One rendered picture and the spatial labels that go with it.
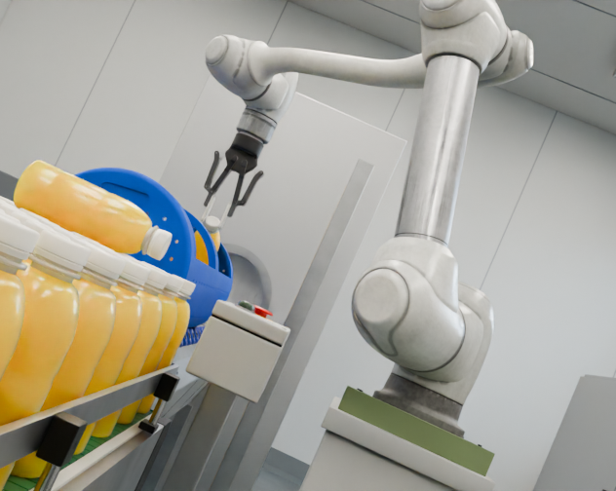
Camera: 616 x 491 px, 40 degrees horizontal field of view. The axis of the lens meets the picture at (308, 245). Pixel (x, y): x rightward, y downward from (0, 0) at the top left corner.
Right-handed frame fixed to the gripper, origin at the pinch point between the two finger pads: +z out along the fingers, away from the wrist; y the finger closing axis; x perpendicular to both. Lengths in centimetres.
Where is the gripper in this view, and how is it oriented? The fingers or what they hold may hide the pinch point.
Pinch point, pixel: (216, 212)
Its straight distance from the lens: 207.8
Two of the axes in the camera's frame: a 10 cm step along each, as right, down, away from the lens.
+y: -9.1, -4.1, 0.3
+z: -4.1, 9.1, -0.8
